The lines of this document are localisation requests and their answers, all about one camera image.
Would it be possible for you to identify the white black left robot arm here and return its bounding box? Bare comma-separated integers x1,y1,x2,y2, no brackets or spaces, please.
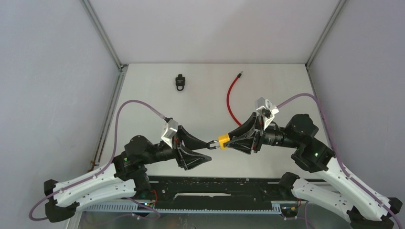
44,126,211,223

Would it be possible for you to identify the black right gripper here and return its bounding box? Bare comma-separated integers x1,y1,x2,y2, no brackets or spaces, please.
224,112,299,154

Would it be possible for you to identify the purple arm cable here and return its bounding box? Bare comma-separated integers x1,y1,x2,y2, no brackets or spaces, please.
275,93,405,229
29,100,173,221

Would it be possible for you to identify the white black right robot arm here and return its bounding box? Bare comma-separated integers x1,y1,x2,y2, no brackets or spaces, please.
218,113,402,229

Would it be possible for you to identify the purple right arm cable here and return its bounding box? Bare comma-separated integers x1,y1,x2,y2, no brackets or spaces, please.
275,93,405,229

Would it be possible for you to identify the aluminium frame rail left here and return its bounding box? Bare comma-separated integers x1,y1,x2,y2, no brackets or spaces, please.
64,0,129,229

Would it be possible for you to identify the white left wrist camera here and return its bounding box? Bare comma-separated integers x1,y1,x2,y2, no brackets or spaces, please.
161,118,178,148

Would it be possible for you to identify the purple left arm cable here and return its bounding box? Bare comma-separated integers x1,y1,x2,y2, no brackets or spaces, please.
29,100,173,221

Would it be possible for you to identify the red cable lock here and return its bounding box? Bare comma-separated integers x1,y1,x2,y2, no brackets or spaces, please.
226,71,243,126

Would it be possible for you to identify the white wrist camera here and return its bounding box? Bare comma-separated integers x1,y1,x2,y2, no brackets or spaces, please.
161,118,178,148
255,97,279,129

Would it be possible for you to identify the yellow padlock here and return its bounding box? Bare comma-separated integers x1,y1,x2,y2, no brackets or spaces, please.
206,134,230,150

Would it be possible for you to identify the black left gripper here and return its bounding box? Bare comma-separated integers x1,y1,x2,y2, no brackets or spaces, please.
143,125,212,170

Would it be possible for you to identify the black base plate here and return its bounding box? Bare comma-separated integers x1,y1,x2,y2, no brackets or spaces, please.
85,175,314,214

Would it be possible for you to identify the aluminium frame rail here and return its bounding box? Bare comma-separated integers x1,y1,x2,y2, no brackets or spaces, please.
64,0,129,229
308,0,356,165

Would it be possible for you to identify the aluminium frame rail right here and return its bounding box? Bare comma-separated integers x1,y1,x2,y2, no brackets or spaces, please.
308,0,356,165

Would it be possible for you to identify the black padlock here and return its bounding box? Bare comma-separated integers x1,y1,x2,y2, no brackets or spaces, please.
175,74,186,92

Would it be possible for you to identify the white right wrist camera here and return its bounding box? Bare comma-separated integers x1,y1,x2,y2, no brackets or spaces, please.
255,97,279,129

